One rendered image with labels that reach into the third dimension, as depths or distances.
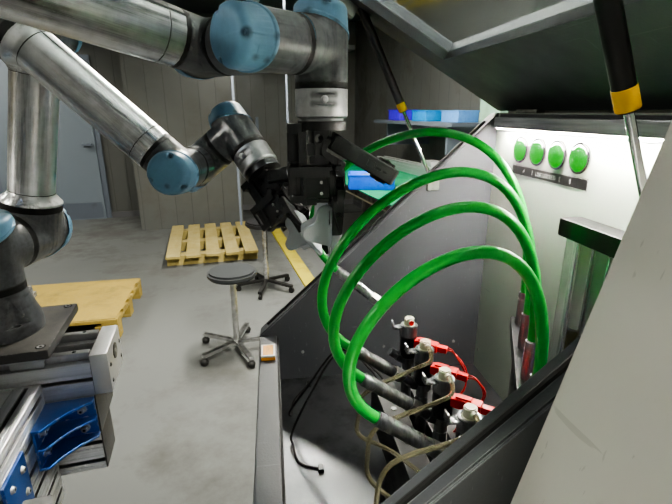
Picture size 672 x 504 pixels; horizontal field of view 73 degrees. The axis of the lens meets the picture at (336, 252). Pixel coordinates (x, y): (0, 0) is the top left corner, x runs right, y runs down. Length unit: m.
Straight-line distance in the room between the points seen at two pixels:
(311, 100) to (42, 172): 0.64
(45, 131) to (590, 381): 1.00
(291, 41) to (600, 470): 0.53
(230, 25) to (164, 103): 5.54
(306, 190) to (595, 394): 0.44
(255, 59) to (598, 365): 0.46
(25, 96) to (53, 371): 0.53
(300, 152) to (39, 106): 0.58
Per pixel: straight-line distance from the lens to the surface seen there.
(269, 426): 0.82
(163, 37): 0.65
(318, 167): 0.65
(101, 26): 0.63
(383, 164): 0.68
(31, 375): 1.08
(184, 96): 6.10
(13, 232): 1.04
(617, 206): 0.78
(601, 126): 0.77
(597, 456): 0.42
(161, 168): 0.81
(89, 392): 1.08
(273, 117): 7.12
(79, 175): 7.23
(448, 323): 1.17
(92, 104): 0.87
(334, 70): 0.65
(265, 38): 0.58
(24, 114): 1.08
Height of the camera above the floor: 1.45
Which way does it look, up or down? 17 degrees down
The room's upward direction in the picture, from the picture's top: straight up
